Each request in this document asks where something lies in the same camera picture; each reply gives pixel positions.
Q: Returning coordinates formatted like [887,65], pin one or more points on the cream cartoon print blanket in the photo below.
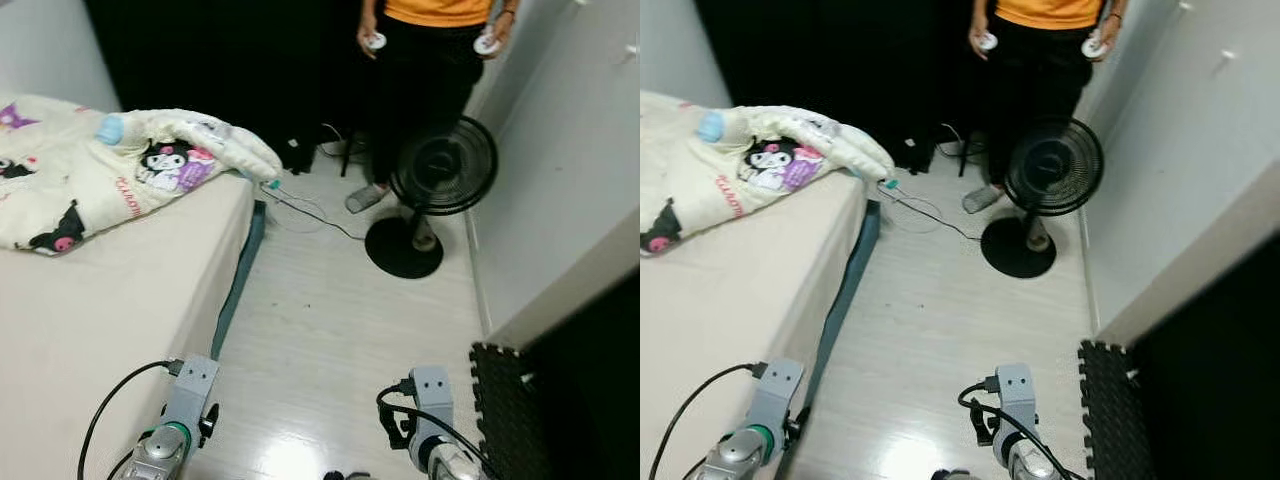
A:
[700,170]
[80,190]

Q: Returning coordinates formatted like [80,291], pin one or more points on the black pedestal fan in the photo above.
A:
[1050,170]
[440,165]

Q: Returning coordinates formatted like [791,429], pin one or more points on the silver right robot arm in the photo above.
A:
[450,465]
[1030,462]

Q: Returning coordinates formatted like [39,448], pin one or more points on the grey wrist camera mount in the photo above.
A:
[432,395]
[1015,395]
[195,385]
[778,390]

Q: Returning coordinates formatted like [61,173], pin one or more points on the cream mattress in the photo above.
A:
[720,320]
[90,320]

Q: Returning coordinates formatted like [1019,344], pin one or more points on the person left hand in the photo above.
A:
[1112,30]
[503,30]

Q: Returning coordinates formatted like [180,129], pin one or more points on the large black panel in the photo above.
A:
[1210,380]
[590,400]

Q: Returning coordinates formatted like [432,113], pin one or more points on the person orange shirt black trousers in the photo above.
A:
[430,90]
[1040,90]

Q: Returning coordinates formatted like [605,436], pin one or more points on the black foam floor mat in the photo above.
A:
[1110,420]
[505,420]

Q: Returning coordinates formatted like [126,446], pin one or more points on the white wardrobe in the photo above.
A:
[570,150]
[1180,130]

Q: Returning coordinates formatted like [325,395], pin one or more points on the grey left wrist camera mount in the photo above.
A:
[195,385]
[778,390]

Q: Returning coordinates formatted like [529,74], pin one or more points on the grey right robot leg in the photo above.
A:
[345,476]
[952,476]

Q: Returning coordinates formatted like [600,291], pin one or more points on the blue fabric bed frame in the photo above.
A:
[850,280]
[240,280]

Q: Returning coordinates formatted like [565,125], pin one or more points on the light blue round cap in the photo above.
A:
[711,127]
[110,130]

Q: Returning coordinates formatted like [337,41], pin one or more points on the white round controller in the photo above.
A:
[377,41]
[1095,47]
[486,44]
[988,41]

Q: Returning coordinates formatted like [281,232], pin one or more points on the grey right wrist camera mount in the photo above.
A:
[432,395]
[1015,395]

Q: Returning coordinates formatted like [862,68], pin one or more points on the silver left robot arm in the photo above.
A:
[745,455]
[160,455]

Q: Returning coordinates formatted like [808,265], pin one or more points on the person right hand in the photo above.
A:
[362,38]
[973,38]

